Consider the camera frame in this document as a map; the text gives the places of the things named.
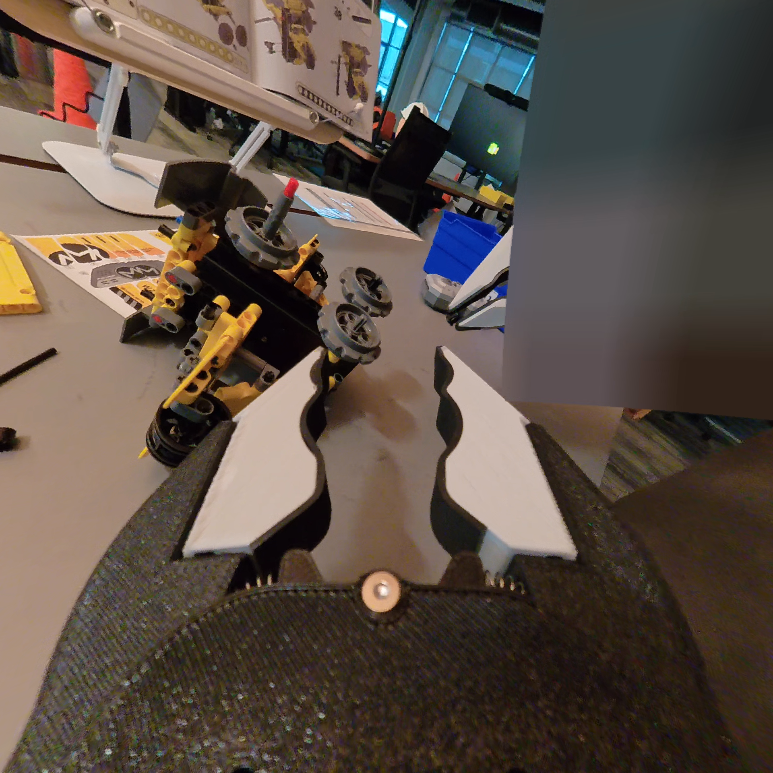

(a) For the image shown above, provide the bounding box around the yellow toy vehicle model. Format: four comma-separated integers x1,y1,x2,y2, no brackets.
120,158,395,469

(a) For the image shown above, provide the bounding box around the grey toy wheel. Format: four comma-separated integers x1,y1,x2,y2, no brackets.
317,302,382,364

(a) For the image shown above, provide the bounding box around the black toy axle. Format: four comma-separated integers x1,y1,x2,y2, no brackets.
0,347,58,387

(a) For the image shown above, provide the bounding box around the white printed paper sheet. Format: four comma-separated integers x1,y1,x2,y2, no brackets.
273,174,424,242

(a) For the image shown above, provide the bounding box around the white book stand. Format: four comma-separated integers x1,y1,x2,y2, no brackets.
0,0,363,217

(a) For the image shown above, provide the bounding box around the grey toy battery box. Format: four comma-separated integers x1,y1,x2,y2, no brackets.
423,273,469,312

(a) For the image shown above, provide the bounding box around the black office chair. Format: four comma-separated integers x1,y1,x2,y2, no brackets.
368,109,452,233

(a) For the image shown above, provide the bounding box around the blue plastic bin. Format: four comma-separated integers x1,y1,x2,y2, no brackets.
423,210,505,285

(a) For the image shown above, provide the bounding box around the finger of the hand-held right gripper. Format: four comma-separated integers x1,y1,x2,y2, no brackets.
453,296,508,333
447,227,515,317

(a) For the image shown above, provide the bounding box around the yellow toy panel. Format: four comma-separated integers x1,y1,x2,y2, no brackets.
0,232,43,316

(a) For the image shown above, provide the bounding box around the orange traffic cone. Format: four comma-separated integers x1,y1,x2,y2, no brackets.
51,48,99,130

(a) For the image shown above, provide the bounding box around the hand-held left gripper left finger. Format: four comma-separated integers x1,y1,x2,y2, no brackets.
182,347,333,581

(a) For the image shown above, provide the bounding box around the open instruction booklet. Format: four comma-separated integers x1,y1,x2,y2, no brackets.
79,0,381,140

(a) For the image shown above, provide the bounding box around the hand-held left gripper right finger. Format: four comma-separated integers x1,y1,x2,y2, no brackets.
430,346,579,585

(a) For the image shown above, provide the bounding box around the yellow grey sticker sheet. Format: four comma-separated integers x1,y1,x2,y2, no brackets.
12,229,176,318

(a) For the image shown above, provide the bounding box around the dark monitor green sticker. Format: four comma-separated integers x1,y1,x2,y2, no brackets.
450,83,527,189

